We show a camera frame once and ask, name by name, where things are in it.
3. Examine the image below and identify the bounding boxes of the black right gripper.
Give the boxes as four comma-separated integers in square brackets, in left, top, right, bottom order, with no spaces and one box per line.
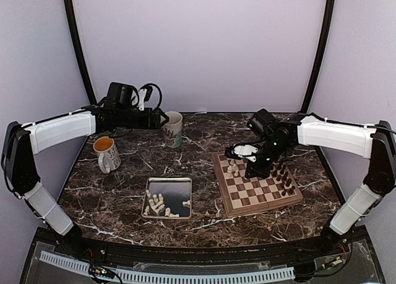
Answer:
[245,137,290,179]

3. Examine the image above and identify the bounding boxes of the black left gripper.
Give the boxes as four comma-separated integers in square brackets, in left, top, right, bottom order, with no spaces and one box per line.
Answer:
[117,108,170,130]

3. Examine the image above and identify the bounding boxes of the wooden chessboard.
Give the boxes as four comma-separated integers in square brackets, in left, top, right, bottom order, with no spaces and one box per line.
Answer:
[211,152,303,218]

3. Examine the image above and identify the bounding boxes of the silver metal tray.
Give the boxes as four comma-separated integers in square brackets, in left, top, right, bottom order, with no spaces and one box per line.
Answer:
[141,177,192,220]

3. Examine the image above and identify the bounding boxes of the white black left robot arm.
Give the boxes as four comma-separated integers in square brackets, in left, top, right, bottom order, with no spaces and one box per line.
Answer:
[1,82,169,257]

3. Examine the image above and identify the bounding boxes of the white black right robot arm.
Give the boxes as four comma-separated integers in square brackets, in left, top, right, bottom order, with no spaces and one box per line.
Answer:
[246,109,395,256]

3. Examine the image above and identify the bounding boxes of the dark chess pieces row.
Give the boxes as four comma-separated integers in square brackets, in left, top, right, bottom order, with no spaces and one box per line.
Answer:
[270,162,296,198]

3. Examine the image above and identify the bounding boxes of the white pieces pile in tray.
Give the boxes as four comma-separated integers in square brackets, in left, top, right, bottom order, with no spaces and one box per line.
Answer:
[142,189,191,219]

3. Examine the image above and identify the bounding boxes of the white floral ceramic mug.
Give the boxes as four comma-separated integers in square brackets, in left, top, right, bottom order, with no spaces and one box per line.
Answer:
[161,111,183,148]

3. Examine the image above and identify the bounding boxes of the white mug orange interior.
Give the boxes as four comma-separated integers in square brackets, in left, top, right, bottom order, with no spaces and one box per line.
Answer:
[93,137,121,174]

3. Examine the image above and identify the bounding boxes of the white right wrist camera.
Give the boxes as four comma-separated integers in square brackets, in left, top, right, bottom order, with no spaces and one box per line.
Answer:
[225,144,259,162]

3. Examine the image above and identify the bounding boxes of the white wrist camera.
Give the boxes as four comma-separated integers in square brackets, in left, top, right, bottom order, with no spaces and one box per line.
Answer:
[225,144,259,162]
[137,85,153,111]

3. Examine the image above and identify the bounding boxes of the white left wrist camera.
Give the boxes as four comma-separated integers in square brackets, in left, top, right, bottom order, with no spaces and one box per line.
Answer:
[137,85,153,111]

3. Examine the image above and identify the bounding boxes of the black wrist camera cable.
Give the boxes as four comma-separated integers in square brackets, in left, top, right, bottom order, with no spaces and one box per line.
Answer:
[139,82,163,110]

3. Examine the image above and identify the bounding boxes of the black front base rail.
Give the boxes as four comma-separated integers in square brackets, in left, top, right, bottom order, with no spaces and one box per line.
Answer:
[30,228,372,269]

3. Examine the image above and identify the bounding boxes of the left black frame post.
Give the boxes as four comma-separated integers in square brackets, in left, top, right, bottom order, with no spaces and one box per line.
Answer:
[63,0,97,105]

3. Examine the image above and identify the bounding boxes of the black frame post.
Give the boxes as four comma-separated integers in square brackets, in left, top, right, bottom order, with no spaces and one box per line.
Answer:
[63,0,97,105]
[300,0,335,113]

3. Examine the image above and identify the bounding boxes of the white slotted cable duct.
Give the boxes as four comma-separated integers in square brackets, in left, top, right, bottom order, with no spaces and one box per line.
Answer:
[39,251,295,283]

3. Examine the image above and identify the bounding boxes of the right black frame post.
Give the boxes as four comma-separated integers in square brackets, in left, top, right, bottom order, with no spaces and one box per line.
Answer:
[300,0,335,113]

